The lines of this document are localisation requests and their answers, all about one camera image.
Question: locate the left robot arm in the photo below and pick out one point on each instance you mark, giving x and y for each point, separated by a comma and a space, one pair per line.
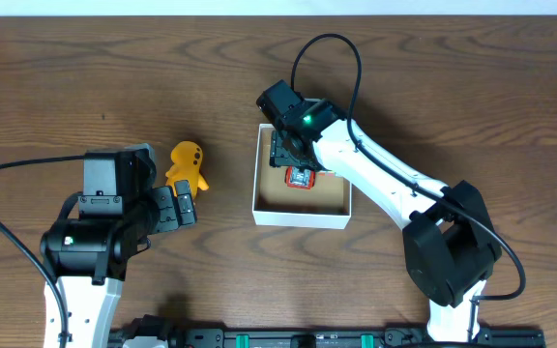
88, 255

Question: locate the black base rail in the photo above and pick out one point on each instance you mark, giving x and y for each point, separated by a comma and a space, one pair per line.
152, 331

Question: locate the white cardboard box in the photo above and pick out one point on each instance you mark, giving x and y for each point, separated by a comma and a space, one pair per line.
327, 205

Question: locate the red toy truck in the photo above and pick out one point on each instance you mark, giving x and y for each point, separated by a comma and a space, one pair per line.
297, 178

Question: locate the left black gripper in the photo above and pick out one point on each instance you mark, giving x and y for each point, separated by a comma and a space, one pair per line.
167, 209

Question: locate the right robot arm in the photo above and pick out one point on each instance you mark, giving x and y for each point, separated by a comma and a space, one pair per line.
450, 246

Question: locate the yellow rubber figure toy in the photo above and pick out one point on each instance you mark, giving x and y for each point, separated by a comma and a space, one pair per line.
186, 158

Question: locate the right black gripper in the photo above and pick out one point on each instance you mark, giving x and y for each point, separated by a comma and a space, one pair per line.
284, 153

